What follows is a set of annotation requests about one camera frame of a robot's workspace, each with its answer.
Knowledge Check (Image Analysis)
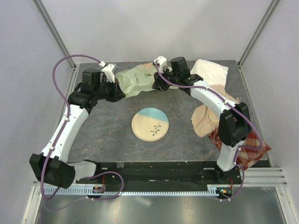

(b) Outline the red plaid cloth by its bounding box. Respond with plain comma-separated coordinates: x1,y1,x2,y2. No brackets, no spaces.
208,128,271,170

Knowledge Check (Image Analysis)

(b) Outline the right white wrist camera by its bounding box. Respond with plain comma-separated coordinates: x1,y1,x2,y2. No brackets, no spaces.
153,56,167,73

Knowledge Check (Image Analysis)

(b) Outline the beige and blue plate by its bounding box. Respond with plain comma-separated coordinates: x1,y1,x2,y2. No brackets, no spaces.
131,108,169,142

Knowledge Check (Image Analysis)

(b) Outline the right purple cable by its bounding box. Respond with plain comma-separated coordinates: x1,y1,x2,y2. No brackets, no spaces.
154,64,263,164

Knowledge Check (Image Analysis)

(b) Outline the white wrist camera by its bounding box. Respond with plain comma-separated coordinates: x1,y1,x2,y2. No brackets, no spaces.
99,61,117,83
153,56,167,73

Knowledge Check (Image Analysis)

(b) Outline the beige crumpled cloth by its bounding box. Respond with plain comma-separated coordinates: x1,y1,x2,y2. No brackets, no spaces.
191,85,240,138

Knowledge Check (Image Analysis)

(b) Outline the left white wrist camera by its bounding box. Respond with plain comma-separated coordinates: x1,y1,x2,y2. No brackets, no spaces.
99,61,117,83

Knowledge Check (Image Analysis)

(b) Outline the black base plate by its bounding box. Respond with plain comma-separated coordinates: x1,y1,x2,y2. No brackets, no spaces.
76,161,242,192

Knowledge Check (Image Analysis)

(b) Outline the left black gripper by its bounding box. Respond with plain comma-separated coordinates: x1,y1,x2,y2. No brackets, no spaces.
94,77,125,103

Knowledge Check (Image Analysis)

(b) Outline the light blue cable duct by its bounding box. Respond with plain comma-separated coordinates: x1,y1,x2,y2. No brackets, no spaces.
56,186,223,196

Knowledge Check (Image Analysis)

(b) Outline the white folded towel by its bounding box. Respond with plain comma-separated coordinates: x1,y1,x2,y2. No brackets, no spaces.
191,59,228,87

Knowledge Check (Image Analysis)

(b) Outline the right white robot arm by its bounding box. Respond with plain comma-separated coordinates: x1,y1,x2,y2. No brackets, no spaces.
152,56,252,184

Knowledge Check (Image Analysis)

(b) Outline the light green plastic bag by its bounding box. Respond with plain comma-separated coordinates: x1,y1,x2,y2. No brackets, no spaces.
116,63,178,98

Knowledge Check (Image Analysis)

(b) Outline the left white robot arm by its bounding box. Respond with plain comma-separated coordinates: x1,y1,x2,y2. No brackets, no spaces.
29,64,125,189

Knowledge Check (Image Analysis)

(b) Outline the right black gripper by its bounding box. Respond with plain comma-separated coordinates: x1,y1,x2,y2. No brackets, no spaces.
152,66,180,92

